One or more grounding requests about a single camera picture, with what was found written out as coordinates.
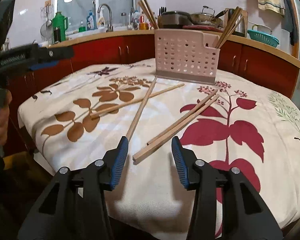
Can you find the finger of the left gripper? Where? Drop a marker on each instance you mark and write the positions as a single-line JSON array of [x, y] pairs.
[[43, 65], [55, 54]]

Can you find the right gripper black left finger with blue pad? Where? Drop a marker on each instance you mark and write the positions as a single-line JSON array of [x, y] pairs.
[[72, 206]]

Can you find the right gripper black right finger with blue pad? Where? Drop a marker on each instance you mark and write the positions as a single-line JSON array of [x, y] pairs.
[[245, 214]]

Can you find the long crossing wooden chopstick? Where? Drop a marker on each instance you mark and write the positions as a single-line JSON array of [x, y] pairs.
[[151, 148]]

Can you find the wooden chopstick crossing rightward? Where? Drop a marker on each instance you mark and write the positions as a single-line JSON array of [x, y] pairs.
[[144, 8]]

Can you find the steep wooden chopstick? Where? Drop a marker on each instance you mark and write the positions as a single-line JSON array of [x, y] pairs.
[[139, 112]]

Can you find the wooden chopstick pile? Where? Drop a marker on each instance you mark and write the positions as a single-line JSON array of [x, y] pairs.
[[111, 109]]

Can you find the steel kitchen faucet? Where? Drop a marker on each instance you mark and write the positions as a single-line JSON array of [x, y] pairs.
[[108, 19]]

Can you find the person's left hand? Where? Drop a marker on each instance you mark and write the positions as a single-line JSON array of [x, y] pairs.
[[4, 118]]

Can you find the black small thermos bottle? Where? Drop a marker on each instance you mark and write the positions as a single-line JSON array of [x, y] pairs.
[[57, 35]]

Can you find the green thermos jug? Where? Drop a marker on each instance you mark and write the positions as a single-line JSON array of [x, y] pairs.
[[60, 21]]

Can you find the green small soap bottle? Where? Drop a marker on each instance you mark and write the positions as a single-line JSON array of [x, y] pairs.
[[82, 27]]

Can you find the blue dish soap bottle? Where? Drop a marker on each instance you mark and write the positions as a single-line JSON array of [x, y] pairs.
[[90, 20]]

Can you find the white spray cleaner bottle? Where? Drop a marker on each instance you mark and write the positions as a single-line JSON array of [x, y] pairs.
[[101, 22]]

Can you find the floral white tablecloth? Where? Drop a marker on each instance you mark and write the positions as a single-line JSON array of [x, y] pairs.
[[77, 119]]

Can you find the orange sauce bottle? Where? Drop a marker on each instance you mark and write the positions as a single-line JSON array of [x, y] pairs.
[[143, 24]]

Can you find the black knife block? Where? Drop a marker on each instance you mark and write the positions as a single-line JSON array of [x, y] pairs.
[[162, 10]]

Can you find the black rice cooker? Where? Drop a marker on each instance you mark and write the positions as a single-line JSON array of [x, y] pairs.
[[174, 20]]

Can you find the pink perforated utensil basket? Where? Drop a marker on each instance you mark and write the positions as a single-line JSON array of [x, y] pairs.
[[186, 55]]

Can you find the red induction cooker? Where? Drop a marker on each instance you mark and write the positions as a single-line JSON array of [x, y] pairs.
[[202, 28]]

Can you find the red wooden cabinets with counter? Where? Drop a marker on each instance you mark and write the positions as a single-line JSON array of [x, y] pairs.
[[252, 60]]

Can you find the steel wok with lid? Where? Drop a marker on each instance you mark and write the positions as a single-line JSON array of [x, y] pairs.
[[208, 17]]

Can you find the teal plastic colander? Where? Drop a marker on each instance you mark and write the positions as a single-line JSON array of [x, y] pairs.
[[263, 38]]

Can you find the steel electric kettle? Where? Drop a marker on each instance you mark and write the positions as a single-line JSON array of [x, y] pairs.
[[241, 23]]

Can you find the dark grey hanging cloth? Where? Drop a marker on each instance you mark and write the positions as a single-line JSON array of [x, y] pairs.
[[289, 22]]

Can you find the hanging wire strainer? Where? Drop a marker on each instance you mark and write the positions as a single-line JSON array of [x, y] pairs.
[[46, 16]]

